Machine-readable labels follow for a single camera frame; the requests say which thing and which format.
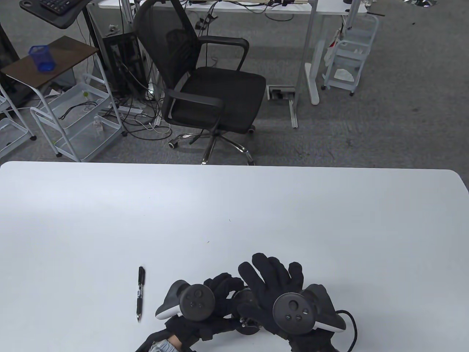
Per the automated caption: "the black computer tower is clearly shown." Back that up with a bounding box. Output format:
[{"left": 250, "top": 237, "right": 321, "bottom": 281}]
[{"left": 100, "top": 32, "right": 145, "bottom": 98}]

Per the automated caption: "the grey right hand controller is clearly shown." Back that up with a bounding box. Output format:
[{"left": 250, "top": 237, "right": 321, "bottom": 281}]
[{"left": 273, "top": 284, "right": 347, "bottom": 333}]

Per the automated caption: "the tangle of floor cables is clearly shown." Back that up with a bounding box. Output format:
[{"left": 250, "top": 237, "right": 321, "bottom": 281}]
[{"left": 103, "top": 84, "right": 173, "bottom": 140}]

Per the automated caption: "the black mesh pen holder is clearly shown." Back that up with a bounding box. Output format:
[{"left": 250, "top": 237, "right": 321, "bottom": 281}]
[{"left": 232, "top": 288, "right": 264, "bottom": 335}]

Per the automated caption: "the person's right hand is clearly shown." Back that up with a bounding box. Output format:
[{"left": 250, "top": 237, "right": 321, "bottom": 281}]
[{"left": 237, "top": 253, "right": 339, "bottom": 352}]

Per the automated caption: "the white plastic bag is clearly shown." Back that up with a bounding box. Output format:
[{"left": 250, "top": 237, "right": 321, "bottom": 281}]
[{"left": 324, "top": 29, "right": 345, "bottom": 67}]

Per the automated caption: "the person's left hand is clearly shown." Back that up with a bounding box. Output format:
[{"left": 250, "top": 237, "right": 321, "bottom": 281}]
[{"left": 165, "top": 273, "right": 245, "bottom": 347}]

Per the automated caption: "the grey left hand controller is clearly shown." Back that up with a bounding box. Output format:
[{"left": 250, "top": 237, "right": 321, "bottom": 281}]
[{"left": 156, "top": 279, "right": 216, "bottom": 322}]

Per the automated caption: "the grey hand controller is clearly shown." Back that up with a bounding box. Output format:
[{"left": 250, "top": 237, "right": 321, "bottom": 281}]
[
  {"left": 156, "top": 279, "right": 216, "bottom": 322},
  {"left": 273, "top": 284, "right": 347, "bottom": 333}
]

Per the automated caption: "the white plastic rolling cart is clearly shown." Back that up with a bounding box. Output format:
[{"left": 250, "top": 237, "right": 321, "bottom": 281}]
[{"left": 322, "top": 14, "right": 380, "bottom": 96}]

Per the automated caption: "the black click pen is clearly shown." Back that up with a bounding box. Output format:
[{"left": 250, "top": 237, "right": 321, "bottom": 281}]
[{"left": 137, "top": 266, "right": 146, "bottom": 323}]

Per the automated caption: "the black keyboard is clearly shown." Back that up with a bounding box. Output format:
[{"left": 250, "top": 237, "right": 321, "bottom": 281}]
[{"left": 40, "top": 0, "right": 85, "bottom": 15}]

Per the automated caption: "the black keyboard tray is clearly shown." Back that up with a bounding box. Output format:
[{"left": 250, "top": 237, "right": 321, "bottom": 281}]
[{"left": 19, "top": 0, "right": 92, "bottom": 29}]

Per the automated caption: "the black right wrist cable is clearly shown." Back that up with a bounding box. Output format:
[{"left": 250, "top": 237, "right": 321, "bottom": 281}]
[{"left": 335, "top": 310, "right": 358, "bottom": 352}]

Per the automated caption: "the black mesh office chair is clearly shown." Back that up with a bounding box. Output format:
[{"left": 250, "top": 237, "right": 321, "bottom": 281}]
[{"left": 133, "top": 0, "right": 267, "bottom": 165}]

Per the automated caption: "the white wire rolling cart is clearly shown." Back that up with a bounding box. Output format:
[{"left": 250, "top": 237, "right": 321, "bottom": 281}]
[
  {"left": 0, "top": 84, "right": 37, "bottom": 158},
  {"left": 30, "top": 73, "right": 123, "bottom": 162}
]

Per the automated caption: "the person's left forearm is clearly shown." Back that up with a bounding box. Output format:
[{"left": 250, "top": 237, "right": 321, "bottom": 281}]
[{"left": 148, "top": 332, "right": 182, "bottom": 352}]

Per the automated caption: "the brown side table white frame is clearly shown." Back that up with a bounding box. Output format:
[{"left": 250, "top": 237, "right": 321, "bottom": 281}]
[{"left": 0, "top": 36, "right": 123, "bottom": 140}]

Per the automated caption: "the black cable on cart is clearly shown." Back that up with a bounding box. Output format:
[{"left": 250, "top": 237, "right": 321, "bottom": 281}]
[{"left": 59, "top": 101, "right": 97, "bottom": 120}]

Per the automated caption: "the blue mesh pen cup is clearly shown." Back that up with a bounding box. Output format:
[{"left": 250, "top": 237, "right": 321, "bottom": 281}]
[{"left": 29, "top": 45, "right": 56, "bottom": 72}]

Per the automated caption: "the grey floor socket box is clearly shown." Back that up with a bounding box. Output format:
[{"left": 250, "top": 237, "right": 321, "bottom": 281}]
[{"left": 267, "top": 85, "right": 296, "bottom": 101}]

